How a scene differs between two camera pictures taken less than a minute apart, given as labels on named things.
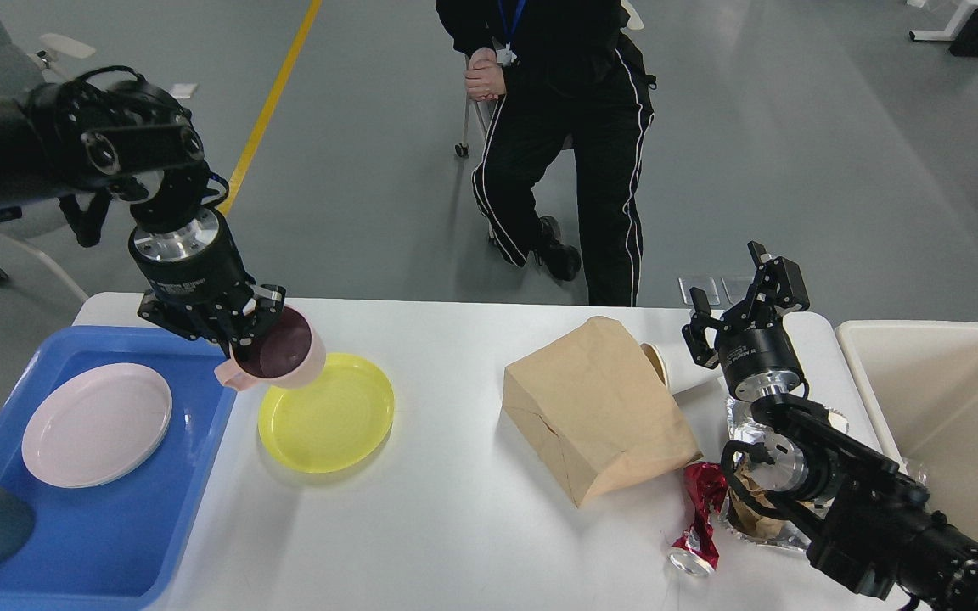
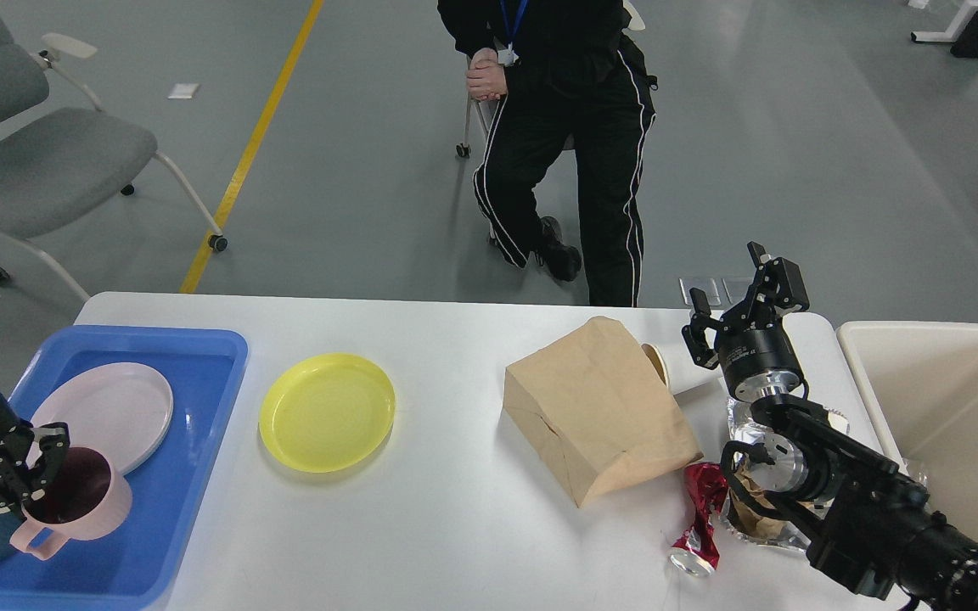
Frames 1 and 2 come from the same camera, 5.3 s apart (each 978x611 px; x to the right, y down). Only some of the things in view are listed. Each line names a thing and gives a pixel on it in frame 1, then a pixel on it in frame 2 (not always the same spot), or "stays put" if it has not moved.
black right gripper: x=756 y=355 stays put
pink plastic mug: x=289 y=353 to x=86 y=498
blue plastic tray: x=115 y=547 stays put
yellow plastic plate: x=330 y=423 stays put
